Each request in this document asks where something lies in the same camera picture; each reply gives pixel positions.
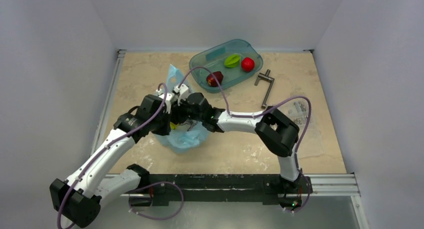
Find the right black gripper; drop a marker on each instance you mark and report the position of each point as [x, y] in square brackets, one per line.
[185, 113]

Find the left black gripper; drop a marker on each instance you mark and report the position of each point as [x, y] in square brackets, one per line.
[166, 130]

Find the yellow fake banana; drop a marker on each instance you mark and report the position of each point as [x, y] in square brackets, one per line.
[173, 126]

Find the light blue plastic bag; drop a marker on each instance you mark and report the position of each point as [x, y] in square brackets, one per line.
[188, 135]

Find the dark brown fake fruit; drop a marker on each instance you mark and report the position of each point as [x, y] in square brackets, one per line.
[214, 79]

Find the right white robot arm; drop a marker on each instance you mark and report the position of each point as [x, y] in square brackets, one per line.
[278, 132]

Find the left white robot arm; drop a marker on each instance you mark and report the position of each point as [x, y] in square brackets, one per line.
[79, 198]

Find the green fake fruit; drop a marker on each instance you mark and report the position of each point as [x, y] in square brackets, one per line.
[232, 61]

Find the red fake apple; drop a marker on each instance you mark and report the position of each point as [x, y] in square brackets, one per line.
[247, 64]

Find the teal plastic tub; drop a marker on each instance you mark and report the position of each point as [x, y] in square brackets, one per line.
[212, 60]

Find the clear plastic screw box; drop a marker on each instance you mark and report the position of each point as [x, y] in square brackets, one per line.
[312, 143]

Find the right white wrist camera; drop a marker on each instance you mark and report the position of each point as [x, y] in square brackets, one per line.
[182, 92]

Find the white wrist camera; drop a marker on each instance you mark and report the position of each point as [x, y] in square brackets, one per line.
[169, 99]
[182, 92]

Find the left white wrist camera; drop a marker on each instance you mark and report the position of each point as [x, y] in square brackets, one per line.
[169, 99]

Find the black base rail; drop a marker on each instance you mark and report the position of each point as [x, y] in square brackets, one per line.
[267, 189]

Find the aluminium frame rail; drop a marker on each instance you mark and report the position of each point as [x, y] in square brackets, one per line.
[137, 74]

